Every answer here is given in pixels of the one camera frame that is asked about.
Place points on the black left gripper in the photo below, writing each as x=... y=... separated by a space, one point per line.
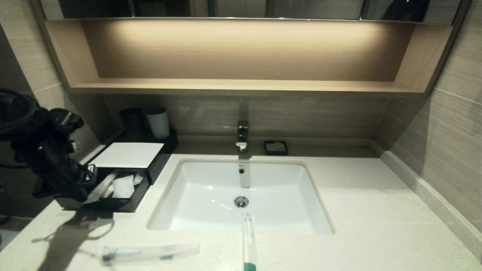
x=71 y=180

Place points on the long clear plastic packet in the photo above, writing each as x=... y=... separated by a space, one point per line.
x=103 y=186

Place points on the white shower cap packet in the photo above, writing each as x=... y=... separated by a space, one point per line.
x=123 y=187

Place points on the black plastic tray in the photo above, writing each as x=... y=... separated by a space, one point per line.
x=124 y=205

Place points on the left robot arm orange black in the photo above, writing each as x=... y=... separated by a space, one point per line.
x=34 y=143

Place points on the white panel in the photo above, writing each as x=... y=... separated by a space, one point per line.
x=130 y=155

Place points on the black amenity drawer box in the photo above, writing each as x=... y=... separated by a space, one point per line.
x=163 y=156

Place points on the flat white plastic packet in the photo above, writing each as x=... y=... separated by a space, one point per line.
x=138 y=178

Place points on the black cup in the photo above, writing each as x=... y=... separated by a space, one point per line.
x=132 y=124

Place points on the white cup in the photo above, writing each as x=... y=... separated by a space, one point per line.
x=159 y=124

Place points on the chrome sink drain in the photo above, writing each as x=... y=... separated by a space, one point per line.
x=241 y=202

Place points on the chrome faucet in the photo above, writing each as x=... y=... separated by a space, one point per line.
x=243 y=137

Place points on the long packet with green end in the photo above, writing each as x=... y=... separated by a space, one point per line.
x=248 y=244

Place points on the mirror cabinet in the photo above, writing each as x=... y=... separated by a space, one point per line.
x=169 y=9

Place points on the black soap dish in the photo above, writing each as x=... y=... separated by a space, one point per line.
x=266 y=149

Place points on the white sink basin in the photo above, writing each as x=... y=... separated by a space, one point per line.
x=278 y=195

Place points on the round soap bar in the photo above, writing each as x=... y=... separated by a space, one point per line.
x=278 y=145

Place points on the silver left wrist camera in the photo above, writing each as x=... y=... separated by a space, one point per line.
x=77 y=146

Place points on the wooden wall shelf niche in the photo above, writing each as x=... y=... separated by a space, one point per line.
x=241 y=86

